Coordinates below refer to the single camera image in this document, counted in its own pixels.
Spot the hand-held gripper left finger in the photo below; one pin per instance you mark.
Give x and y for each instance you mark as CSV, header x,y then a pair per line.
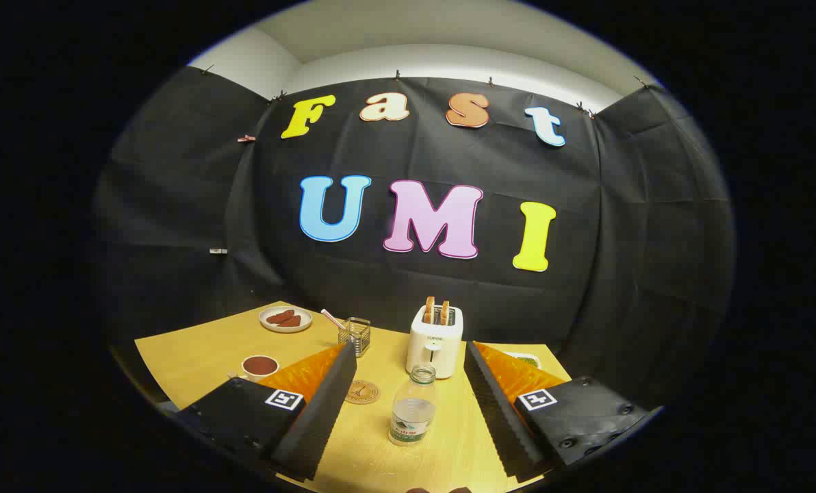
x,y
319,418

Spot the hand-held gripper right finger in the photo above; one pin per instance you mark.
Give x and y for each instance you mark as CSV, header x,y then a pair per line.
x,y
497,411

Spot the round wooden coaster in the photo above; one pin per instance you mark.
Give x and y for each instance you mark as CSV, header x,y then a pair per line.
x,y
364,392

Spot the clear plastic juice bottle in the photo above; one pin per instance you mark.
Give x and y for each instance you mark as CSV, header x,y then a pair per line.
x,y
413,411

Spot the white divided grain dish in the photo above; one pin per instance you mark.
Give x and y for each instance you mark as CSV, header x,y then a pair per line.
x,y
528,359

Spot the white toaster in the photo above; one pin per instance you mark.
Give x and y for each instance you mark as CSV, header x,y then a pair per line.
x,y
435,352

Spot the red striped paper straw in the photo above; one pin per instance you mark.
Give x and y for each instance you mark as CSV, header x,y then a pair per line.
x,y
331,318

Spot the brown sausage piece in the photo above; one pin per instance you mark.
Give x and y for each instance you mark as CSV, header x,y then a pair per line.
x,y
291,321
280,316

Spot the white round plate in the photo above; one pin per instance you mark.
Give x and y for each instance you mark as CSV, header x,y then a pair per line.
x,y
271,326

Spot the toasted bread slice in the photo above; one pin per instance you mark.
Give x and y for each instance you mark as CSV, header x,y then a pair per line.
x,y
444,312
429,309

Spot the wooden table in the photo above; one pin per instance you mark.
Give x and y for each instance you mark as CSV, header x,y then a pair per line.
x,y
202,349

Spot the black backdrop cloth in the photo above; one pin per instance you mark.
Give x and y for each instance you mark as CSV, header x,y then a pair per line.
x,y
415,154

